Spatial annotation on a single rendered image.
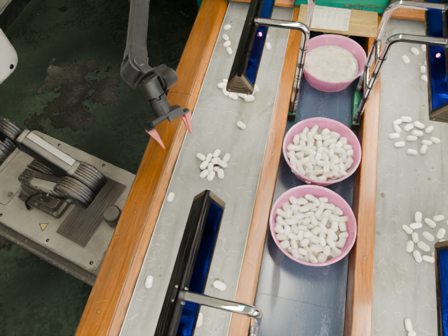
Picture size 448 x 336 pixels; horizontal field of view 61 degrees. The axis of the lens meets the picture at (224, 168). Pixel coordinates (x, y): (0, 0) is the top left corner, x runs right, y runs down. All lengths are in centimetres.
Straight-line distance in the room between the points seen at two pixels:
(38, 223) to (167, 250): 68
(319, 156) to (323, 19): 66
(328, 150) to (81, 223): 101
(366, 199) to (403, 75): 60
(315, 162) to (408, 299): 51
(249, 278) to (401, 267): 46
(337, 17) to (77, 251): 144
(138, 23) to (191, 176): 52
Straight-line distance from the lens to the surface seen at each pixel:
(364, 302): 120
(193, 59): 163
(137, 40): 123
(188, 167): 135
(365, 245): 125
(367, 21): 183
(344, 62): 169
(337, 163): 138
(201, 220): 85
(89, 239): 162
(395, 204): 136
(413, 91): 166
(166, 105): 116
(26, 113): 279
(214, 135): 141
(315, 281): 127
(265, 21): 123
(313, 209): 129
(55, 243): 167
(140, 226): 125
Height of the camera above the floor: 190
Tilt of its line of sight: 60 degrees down
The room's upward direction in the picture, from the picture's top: 5 degrees counter-clockwise
